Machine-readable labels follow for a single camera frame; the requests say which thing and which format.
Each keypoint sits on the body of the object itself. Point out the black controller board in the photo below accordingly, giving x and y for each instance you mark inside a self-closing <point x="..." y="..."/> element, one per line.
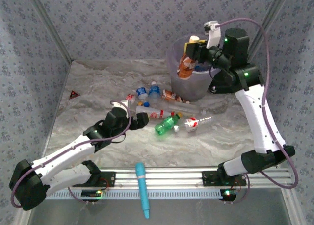
<point x="90" y="193"/>
<point x="228" y="195"/>

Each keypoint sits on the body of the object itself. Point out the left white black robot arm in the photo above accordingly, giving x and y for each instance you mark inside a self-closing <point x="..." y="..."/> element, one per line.
<point x="61" y="151"/>

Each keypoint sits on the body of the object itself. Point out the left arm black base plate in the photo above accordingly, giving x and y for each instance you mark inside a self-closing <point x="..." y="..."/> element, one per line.
<point x="109" y="178"/>

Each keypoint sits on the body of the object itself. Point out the white bottle cap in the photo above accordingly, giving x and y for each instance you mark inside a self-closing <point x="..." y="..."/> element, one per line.
<point x="176" y="129"/>

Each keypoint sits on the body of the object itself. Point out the long clear plastic bottle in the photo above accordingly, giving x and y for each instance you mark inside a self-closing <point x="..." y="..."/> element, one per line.
<point x="186" y="109"/>

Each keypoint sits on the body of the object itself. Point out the blue label clear bottle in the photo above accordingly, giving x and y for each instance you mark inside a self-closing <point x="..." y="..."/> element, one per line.
<point x="141" y="90"/>

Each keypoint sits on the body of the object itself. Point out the red label clear bottle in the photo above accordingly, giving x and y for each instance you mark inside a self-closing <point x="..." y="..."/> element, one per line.
<point x="130" y="96"/>

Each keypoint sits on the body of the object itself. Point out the aluminium corner post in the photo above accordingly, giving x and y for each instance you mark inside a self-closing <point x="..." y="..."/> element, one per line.
<point x="272" y="14"/>
<point x="51" y="29"/>

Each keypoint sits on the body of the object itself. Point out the green plastic bottle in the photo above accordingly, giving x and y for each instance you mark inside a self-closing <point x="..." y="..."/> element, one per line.
<point x="166" y="125"/>

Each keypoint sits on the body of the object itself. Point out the turquoise cylindrical tool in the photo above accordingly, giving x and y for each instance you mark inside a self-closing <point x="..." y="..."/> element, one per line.
<point x="143" y="185"/>

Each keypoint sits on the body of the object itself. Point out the red black triangle sticker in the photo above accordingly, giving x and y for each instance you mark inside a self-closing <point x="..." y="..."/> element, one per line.
<point x="73" y="95"/>

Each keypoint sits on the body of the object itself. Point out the white bottle with red label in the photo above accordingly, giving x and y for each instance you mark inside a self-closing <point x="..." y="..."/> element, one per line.
<point x="147" y="111"/>

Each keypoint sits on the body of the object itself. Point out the aluminium mounting rail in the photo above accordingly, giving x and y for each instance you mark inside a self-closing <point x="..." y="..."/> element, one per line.
<point x="171" y="178"/>

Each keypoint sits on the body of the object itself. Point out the brown coffee bottle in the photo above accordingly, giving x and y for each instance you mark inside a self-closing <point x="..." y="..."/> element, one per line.
<point x="186" y="67"/>
<point x="171" y="96"/>

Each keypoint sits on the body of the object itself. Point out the crushed red white bottle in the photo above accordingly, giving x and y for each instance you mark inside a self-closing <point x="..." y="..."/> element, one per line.
<point x="191" y="125"/>

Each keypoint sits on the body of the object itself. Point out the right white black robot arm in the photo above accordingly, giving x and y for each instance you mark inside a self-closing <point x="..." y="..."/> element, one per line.
<point x="260" y="122"/>

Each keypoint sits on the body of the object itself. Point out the dark blue plastic bottle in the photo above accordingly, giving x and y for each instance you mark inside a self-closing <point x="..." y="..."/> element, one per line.
<point x="200" y="68"/>

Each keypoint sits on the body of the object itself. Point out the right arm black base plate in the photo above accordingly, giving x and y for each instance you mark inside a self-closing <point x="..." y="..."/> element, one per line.
<point x="211" y="178"/>

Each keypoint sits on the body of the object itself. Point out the translucent purple plastic bin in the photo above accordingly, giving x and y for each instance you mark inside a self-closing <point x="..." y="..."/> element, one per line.
<point x="189" y="90"/>

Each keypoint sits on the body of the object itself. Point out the blue bottle with white cap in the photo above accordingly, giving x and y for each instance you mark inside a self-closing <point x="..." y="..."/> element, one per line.
<point x="154" y="91"/>

